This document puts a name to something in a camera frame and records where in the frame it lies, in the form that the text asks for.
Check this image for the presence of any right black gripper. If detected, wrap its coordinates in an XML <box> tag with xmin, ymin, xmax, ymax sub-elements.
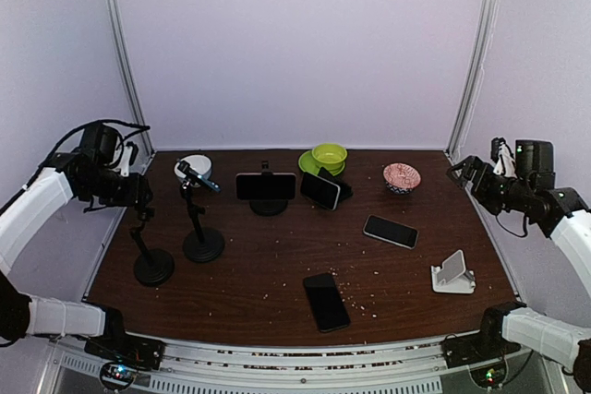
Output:
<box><xmin>446</xmin><ymin>155</ymin><xmax>533</xmax><ymax>214</ymax></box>

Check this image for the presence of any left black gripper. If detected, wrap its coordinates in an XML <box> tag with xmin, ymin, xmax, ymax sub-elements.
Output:
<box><xmin>82</xmin><ymin>166</ymin><xmax>151</xmax><ymax>207</ymax></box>

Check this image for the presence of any blue phone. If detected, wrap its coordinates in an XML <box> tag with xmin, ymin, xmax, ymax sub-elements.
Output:
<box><xmin>178</xmin><ymin>161</ymin><xmax>221</xmax><ymax>193</ymax></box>

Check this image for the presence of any tall black phone stand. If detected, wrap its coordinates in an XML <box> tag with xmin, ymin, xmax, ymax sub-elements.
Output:
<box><xmin>179</xmin><ymin>187</ymin><xmax>225</xmax><ymax>263</ymax></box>

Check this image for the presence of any silver phone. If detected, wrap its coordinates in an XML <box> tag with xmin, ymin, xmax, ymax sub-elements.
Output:
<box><xmin>362</xmin><ymin>215</ymin><xmax>418</xmax><ymax>249</ymax></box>

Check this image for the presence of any black phone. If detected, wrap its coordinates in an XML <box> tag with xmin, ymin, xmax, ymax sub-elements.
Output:
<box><xmin>235</xmin><ymin>173</ymin><xmax>296</xmax><ymax>200</ymax></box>
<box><xmin>303</xmin><ymin>273</ymin><xmax>351</xmax><ymax>333</ymax></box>

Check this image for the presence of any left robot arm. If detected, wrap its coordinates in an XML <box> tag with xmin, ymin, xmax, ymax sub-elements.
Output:
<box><xmin>1</xmin><ymin>119</ymin><xmax>154</xmax><ymax>361</ymax></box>

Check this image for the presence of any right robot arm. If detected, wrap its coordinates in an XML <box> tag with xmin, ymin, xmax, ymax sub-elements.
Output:
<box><xmin>444</xmin><ymin>137</ymin><xmax>590</xmax><ymax>392</ymax></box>

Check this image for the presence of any black phone on round stand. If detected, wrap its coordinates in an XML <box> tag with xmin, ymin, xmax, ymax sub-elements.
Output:
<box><xmin>235</xmin><ymin>173</ymin><xmax>296</xmax><ymax>200</ymax></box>

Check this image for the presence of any white phone stand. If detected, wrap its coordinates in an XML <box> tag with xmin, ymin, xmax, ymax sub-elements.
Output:
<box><xmin>430</xmin><ymin>249</ymin><xmax>476</xmax><ymax>294</ymax></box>

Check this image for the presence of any black folding phone stand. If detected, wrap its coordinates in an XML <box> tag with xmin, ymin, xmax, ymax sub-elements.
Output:
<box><xmin>318</xmin><ymin>167</ymin><xmax>354</xmax><ymax>202</ymax></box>

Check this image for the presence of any short round black stand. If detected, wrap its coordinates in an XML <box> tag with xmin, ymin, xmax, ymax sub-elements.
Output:
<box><xmin>249</xmin><ymin>161</ymin><xmax>288</xmax><ymax>217</ymax></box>

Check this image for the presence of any white-edged phone leaning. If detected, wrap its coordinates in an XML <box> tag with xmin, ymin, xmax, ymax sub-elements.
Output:
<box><xmin>300</xmin><ymin>173</ymin><xmax>341</xmax><ymax>210</ymax></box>

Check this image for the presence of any red patterned bowl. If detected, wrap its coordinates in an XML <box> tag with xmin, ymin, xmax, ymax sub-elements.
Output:
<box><xmin>382</xmin><ymin>162</ymin><xmax>421</xmax><ymax>195</ymax></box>

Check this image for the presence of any white bowl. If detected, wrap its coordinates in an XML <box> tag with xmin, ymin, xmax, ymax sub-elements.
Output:
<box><xmin>174</xmin><ymin>154</ymin><xmax>212</xmax><ymax>190</ymax></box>

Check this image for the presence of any green bowl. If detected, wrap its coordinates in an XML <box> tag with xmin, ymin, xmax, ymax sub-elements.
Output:
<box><xmin>311</xmin><ymin>143</ymin><xmax>348</xmax><ymax>165</ymax></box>

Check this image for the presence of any green plate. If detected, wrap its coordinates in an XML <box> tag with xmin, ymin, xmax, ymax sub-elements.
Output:
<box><xmin>298</xmin><ymin>150</ymin><xmax>346</xmax><ymax>176</ymax></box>

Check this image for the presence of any left circuit board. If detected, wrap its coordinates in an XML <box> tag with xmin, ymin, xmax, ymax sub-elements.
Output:
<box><xmin>99</xmin><ymin>362</ymin><xmax>139</xmax><ymax>391</ymax></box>

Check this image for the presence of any circuit board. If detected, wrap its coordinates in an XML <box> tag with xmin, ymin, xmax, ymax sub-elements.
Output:
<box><xmin>99</xmin><ymin>362</ymin><xmax>139</xmax><ymax>391</ymax></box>
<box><xmin>469</xmin><ymin>363</ymin><xmax>508</xmax><ymax>390</ymax></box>

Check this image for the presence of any right circuit board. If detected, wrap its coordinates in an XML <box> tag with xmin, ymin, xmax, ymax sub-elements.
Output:
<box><xmin>469</xmin><ymin>363</ymin><xmax>508</xmax><ymax>390</ymax></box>

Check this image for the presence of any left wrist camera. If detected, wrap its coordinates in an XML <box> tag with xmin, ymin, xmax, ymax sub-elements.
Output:
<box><xmin>115</xmin><ymin>141</ymin><xmax>139</xmax><ymax>177</ymax></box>

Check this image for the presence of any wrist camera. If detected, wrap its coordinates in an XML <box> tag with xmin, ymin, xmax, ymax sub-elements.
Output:
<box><xmin>490</xmin><ymin>137</ymin><xmax>517</xmax><ymax>178</ymax></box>
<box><xmin>115</xmin><ymin>141</ymin><xmax>139</xmax><ymax>177</ymax></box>

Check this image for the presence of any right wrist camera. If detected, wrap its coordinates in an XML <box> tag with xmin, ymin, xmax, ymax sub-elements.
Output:
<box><xmin>490</xmin><ymin>137</ymin><xmax>517</xmax><ymax>178</ymax></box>

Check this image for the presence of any front aluminium rail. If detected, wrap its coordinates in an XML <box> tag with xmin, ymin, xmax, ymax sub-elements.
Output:
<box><xmin>48</xmin><ymin>328</ymin><xmax>555</xmax><ymax>394</ymax></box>

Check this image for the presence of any right aluminium frame post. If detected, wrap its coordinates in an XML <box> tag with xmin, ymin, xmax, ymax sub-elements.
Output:
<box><xmin>446</xmin><ymin>0</ymin><xmax>499</xmax><ymax>161</ymax></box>

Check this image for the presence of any aluminium frame post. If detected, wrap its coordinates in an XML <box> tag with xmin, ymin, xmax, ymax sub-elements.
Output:
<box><xmin>95</xmin><ymin>0</ymin><xmax>155</xmax><ymax>158</ymax></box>
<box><xmin>446</xmin><ymin>0</ymin><xmax>499</xmax><ymax>161</ymax></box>

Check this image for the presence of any left aluminium frame post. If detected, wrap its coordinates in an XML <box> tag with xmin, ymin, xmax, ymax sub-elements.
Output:
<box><xmin>95</xmin><ymin>0</ymin><xmax>155</xmax><ymax>158</ymax></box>

